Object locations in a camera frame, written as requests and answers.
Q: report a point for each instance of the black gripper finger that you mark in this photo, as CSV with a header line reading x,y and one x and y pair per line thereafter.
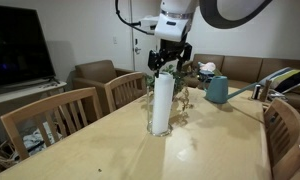
x,y
156,59
187,50

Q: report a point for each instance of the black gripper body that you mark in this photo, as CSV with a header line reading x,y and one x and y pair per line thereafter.
x,y
171,49

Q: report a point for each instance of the white paper towel roll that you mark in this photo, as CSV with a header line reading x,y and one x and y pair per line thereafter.
x,y
162,103

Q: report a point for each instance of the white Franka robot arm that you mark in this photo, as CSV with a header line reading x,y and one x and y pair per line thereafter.
x,y
236,10

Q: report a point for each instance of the pink white clothes pile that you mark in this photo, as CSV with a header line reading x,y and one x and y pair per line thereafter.
x,y
207,67

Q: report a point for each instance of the green plant terracotta pot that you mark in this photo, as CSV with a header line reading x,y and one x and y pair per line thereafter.
x,y
180,83

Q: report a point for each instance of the teal watering can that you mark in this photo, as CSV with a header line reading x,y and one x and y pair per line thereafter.
x,y
216,90

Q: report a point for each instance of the brown leather sofa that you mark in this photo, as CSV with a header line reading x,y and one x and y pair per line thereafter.
x,y
243,68

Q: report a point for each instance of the brown leather armchair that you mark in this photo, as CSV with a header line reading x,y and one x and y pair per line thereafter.
x,y
93,71

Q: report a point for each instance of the black metal can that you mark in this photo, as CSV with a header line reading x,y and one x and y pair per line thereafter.
x,y
256,91

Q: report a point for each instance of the striped cushion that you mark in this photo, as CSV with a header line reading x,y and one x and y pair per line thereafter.
x,y
286,78

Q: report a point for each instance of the small dark crumb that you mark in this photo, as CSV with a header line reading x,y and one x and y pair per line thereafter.
x,y
99,170

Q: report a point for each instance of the white television console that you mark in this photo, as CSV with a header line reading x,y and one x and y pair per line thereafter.
x,y
23,91

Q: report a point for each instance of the black flat screen television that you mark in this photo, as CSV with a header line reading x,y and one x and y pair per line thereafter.
x,y
16,46

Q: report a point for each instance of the white black patterned cloth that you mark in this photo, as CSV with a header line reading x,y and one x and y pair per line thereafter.
x,y
31,141

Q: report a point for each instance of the wicker basket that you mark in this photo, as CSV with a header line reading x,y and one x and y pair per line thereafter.
x,y
3,160

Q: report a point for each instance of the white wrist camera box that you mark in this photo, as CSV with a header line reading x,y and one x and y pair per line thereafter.
x,y
170,30

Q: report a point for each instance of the white wall light switch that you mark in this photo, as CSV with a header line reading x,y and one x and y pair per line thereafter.
x,y
114,40

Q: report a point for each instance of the wooden upright post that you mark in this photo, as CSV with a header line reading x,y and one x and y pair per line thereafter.
x,y
265,90

